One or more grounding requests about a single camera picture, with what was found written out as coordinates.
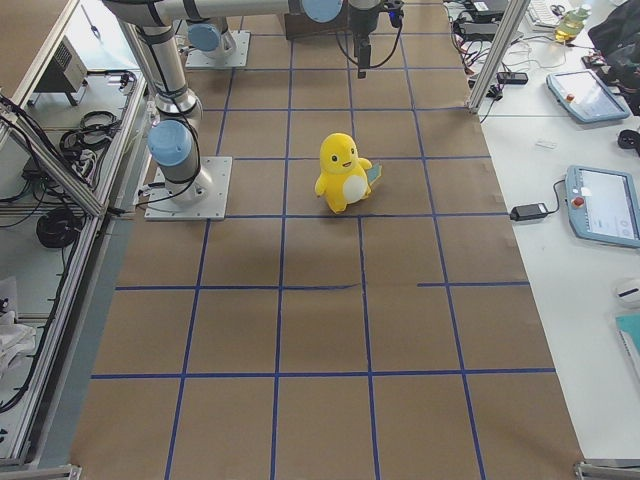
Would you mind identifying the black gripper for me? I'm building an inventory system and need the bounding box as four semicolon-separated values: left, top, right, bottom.
348;0;404;79

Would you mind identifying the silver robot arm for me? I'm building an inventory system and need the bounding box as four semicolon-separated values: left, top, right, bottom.
186;1;404;79
104;1;342;206

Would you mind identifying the yellow plush toy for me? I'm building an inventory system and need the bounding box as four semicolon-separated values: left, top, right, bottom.
314;133;382;214

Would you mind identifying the yellow liquid bottle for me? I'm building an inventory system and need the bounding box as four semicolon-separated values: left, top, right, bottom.
554;4;592;44

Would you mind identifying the far blue teach pendant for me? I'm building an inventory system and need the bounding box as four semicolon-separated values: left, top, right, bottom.
545;70;631;124

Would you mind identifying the blue teach pendant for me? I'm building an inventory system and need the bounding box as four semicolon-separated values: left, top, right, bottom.
545;70;631;124
565;165;639;249

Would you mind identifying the black power adapter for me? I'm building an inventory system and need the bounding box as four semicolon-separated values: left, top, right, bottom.
509;203;549;222

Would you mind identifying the grey metal control box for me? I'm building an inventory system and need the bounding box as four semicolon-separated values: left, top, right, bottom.
34;36;88;106

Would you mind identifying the near blue teach pendant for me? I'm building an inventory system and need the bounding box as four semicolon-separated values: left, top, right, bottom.
565;165;639;249

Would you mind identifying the aluminium frame post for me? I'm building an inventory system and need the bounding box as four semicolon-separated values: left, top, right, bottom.
466;0;530;113

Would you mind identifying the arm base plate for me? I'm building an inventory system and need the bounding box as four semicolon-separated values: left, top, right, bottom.
186;25;251;70
144;156;233;221

